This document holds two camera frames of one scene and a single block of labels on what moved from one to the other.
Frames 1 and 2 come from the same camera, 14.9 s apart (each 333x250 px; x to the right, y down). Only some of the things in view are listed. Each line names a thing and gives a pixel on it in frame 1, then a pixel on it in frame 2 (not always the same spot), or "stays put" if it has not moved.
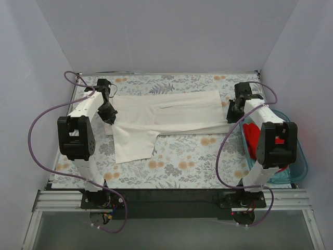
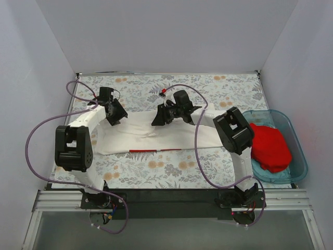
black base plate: x=173 y=203 stays put
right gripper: x=233 y=112 → x=166 y=114
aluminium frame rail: x=288 y=200 stays put
